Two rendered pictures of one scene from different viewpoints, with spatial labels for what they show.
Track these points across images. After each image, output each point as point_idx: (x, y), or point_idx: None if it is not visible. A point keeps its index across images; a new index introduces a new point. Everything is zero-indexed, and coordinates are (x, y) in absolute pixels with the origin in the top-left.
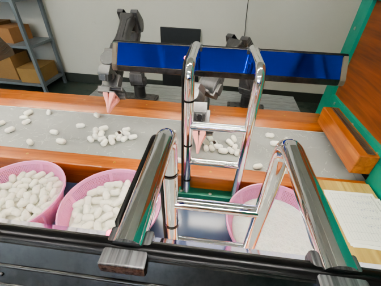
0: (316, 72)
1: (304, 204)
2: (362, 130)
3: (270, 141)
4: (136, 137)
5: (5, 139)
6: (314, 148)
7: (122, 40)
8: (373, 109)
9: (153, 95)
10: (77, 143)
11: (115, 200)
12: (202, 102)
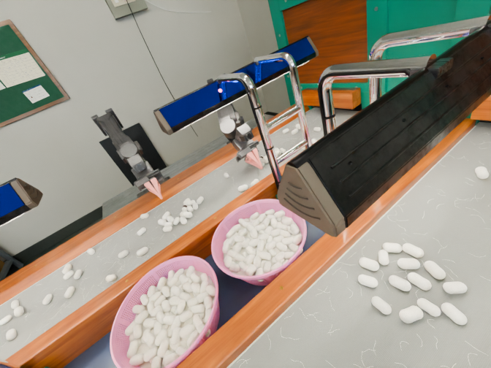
0: (301, 54)
1: (439, 29)
2: (335, 85)
3: (290, 133)
4: (203, 198)
5: (75, 301)
6: (316, 118)
7: (121, 135)
8: None
9: (164, 178)
10: (159, 242)
11: (248, 236)
12: (242, 125)
